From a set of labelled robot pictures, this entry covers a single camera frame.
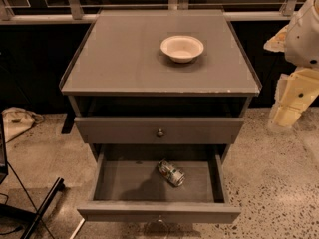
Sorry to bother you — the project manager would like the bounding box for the round upper drawer knob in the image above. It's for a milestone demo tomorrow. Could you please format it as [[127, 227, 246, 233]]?
[[157, 128, 164, 137]]

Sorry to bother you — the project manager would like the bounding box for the grey drawer cabinet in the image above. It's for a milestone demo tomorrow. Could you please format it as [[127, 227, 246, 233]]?
[[60, 10, 261, 159]]

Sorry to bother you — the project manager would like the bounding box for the metal window railing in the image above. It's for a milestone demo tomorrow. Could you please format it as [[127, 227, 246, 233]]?
[[0, 0, 305, 24]]

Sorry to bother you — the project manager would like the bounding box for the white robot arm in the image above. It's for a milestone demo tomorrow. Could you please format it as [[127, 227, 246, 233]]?
[[263, 0, 319, 127]]

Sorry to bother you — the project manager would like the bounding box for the white paper bowl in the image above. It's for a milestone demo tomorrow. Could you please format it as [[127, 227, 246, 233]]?
[[160, 36, 204, 64]]

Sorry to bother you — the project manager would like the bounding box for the beige cloth bag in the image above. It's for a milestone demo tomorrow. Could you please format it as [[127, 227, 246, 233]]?
[[2, 107, 44, 142]]

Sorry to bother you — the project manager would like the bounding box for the black stand leg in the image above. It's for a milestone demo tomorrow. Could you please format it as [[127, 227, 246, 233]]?
[[0, 177, 65, 239]]

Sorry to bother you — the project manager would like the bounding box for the green 7up can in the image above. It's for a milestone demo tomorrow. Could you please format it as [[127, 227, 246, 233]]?
[[158, 159, 185, 187]]

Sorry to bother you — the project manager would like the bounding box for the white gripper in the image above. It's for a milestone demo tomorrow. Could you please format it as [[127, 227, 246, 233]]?
[[263, 26, 319, 127]]

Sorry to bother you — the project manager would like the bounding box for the grey open middle drawer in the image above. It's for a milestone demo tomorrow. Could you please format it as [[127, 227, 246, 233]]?
[[78, 144, 241, 223]]

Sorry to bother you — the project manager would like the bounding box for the grey upper drawer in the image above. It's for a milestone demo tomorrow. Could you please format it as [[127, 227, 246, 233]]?
[[75, 117, 243, 144]]

